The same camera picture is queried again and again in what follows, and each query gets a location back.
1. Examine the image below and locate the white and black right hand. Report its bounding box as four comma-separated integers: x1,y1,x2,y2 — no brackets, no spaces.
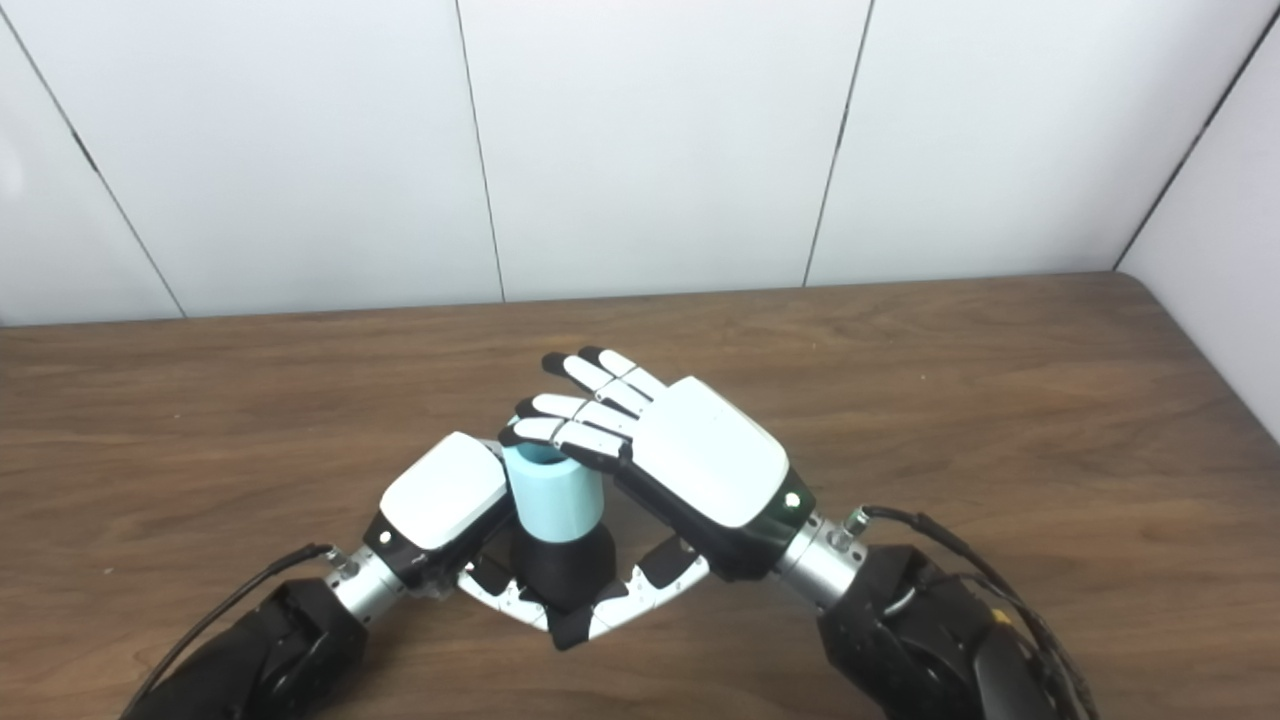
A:
497,347,816,651

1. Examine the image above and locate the white and black left hand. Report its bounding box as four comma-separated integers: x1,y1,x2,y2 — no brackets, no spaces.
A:
362,432,561,633

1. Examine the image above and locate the light-blue short hose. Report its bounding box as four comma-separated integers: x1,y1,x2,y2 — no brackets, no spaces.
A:
500,440,605,544

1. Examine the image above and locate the black funnel-shaped nozzle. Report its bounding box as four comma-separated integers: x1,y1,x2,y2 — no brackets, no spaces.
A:
512,525,618,613

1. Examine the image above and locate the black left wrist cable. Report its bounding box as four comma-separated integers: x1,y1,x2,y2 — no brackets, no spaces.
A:
120,543,336,716

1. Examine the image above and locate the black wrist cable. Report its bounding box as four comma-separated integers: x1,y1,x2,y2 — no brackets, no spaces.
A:
120,543,336,716
845,506,1099,720

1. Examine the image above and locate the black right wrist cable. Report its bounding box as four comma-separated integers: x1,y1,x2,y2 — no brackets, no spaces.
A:
845,506,1099,720

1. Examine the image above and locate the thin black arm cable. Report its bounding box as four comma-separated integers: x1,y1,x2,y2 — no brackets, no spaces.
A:
940,570,1086,720

